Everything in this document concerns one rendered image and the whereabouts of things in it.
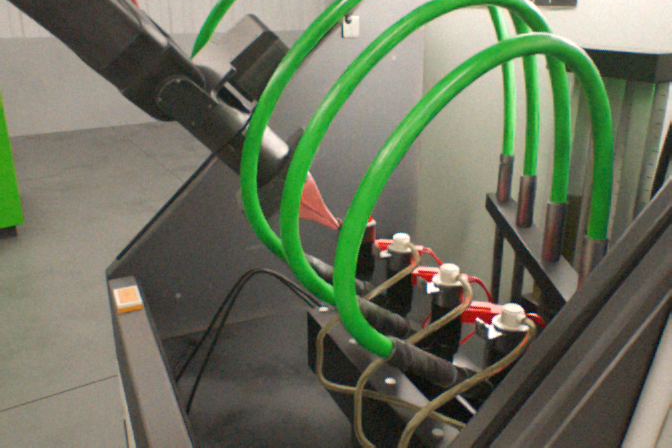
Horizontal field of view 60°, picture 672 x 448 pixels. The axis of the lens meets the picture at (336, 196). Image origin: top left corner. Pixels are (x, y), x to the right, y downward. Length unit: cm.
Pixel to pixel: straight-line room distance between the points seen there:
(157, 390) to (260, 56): 36
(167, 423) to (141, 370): 10
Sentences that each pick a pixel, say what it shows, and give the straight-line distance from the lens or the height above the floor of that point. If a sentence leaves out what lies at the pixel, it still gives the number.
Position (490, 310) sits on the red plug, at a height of 108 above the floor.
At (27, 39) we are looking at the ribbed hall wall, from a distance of 696.
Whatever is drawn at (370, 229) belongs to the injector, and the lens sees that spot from 65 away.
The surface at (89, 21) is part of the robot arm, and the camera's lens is 48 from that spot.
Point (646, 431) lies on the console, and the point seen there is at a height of 110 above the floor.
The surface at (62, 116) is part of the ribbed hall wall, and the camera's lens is 707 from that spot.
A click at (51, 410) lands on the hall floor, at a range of 236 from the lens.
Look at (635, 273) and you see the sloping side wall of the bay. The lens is 38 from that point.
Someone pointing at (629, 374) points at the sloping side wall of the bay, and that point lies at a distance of 40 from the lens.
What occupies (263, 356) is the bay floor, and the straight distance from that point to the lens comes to 92.
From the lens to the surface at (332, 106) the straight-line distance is 42.
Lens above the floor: 134
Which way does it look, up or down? 18 degrees down
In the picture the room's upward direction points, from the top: straight up
